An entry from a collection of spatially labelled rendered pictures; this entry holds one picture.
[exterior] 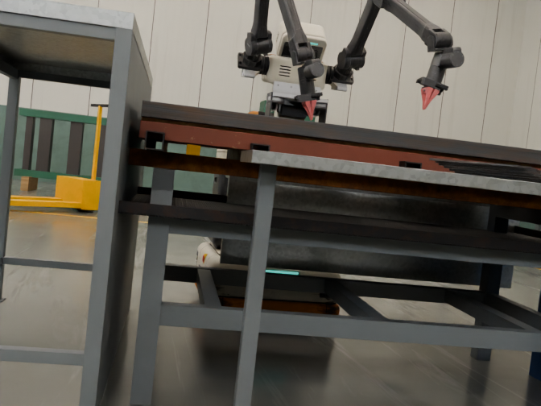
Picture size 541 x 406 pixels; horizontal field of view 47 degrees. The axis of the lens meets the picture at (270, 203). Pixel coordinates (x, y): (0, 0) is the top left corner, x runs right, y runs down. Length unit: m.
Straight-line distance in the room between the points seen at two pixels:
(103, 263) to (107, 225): 0.10
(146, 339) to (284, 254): 0.95
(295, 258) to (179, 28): 9.95
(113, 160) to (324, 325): 0.79
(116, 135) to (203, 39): 10.77
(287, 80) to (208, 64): 9.40
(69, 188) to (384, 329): 5.66
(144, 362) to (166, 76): 10.51
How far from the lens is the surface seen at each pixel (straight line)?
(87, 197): 7.07
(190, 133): 1.77
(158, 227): 1.79
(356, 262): 2.70
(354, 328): 1.93
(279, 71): 2.89
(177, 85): 12.16
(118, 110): 1.60
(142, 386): 1.89
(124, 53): 1.61
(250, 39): 2.76
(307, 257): 2.65
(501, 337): 2.12
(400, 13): 2.53
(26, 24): 1.66
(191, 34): 12.32
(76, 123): 9.64
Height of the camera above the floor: 0.71
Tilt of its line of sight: 3 degrees down
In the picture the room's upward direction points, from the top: 6 degrees clockwise
